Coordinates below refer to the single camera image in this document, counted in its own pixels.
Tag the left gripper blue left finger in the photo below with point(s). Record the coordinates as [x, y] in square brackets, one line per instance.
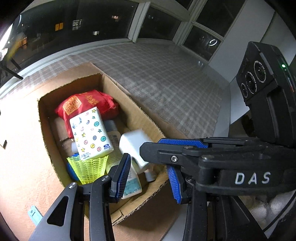
[119, 175]

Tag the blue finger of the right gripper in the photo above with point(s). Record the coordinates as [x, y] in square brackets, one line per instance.
[165, 154]
[183, 142]

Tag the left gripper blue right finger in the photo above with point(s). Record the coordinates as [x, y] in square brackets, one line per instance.
[180, 189]

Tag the white blue lotion bottle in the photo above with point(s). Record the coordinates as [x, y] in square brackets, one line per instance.
[133, 186]

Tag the yellow plastic shuttlecock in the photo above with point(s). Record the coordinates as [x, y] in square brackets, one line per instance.
[89, 170]

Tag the white power adapter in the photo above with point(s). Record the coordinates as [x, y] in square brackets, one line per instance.
[130, 143]

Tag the white tissue pack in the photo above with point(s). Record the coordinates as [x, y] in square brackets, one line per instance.
[90, 135]

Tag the red fabric bag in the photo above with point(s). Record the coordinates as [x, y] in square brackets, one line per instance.
[81, 102]

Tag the blue plastic phone stand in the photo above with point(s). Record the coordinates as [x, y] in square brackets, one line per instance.
[35, 215]

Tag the patterned white lighter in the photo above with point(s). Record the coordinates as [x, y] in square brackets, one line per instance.
[3, 145]

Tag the small pink cream tube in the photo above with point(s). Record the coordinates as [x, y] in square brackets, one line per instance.
[150, 175]

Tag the blue round lid case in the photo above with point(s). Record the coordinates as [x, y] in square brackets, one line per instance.
[71, 172]

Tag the small white cylinder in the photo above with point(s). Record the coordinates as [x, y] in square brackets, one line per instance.
[74, 148]

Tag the white gloved right hand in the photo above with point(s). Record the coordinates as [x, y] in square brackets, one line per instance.
[265, 211]

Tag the brown cardboard box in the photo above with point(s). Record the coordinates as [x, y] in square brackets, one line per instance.
[68, 85]

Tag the black tripod stand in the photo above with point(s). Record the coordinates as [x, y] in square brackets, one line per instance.
[7, 70]

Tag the black camera sensor box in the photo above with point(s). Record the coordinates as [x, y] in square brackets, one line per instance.
[268, 89]

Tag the bright ring light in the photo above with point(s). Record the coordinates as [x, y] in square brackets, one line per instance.
[4, 41]

